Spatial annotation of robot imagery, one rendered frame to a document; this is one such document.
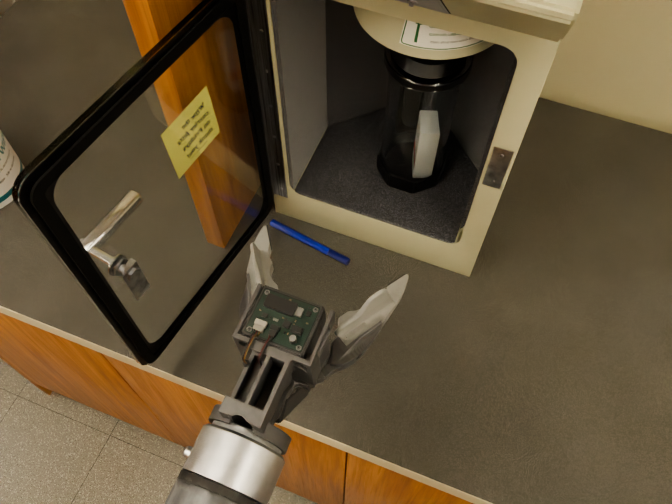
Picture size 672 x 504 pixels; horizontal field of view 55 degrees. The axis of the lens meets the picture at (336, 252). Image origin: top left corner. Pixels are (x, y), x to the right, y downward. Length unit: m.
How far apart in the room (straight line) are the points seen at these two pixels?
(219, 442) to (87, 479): 1.42
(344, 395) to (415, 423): 0.10
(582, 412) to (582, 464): 0.07
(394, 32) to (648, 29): 0.55
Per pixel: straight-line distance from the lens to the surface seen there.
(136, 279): 0.71
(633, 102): 1.26
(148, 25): 0.69
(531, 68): 0.66
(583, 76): 1.23
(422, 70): 0.79
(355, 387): 0.90
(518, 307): 0.98
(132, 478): 1.90
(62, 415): 2.02
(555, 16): 0.47
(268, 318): 0.54
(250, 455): 0.52
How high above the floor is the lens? 1.79
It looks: 60 degrees down
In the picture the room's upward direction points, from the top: straight up
